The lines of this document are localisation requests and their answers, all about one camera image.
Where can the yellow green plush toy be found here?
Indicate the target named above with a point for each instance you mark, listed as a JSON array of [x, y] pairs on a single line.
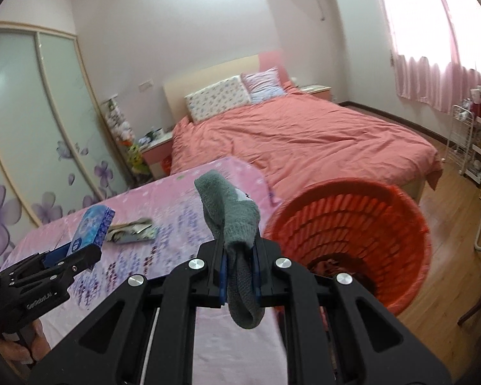
[[136, 158]]

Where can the orange plastic basket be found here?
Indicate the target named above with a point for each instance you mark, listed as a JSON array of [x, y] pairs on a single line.
[[344, 216]]

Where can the white floral pillow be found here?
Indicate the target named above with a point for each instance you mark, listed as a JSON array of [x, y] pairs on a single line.
[[216, 100]]

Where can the person's left hand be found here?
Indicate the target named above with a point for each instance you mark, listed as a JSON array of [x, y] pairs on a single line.
[[12, 353]]

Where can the hanging plush toy holder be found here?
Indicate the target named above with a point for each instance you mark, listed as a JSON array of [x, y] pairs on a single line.
[[118, 124]]

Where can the blue tissue packet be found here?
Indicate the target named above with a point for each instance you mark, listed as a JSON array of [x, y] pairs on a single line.
[[92, 224]]

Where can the cream and pink headboard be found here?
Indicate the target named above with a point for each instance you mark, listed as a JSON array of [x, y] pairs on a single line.
[[208, 72]]

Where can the pink striped pillow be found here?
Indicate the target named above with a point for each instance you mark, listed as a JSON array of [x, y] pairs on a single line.
[[264, 84]]

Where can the pink curtain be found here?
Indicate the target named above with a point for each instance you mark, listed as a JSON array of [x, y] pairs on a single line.
[[425, 80]]

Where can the pink and white nightstand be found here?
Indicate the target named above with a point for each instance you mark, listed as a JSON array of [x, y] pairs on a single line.
[[156, 156], [316, 88]]

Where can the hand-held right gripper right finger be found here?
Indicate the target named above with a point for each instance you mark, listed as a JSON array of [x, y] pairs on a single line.
[[257, 276]]

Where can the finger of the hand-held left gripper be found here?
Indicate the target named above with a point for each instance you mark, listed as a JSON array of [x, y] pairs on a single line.
[[36, 304], [56, 257]]

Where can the floral sliding door wardrobe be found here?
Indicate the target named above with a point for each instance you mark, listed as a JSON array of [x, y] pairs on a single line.
[[44, 108]]

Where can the bed with salmon duvet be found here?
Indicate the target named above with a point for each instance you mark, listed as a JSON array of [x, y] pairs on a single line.
[[304, 136]]

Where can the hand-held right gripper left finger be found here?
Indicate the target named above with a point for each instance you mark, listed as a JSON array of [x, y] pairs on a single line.
[[223, 276]]

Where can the silver foil wrapper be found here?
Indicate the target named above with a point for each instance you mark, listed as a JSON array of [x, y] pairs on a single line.
[[132, 226]]

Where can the grey sock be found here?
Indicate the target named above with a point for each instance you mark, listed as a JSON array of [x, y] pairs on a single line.
[[232, 216]]

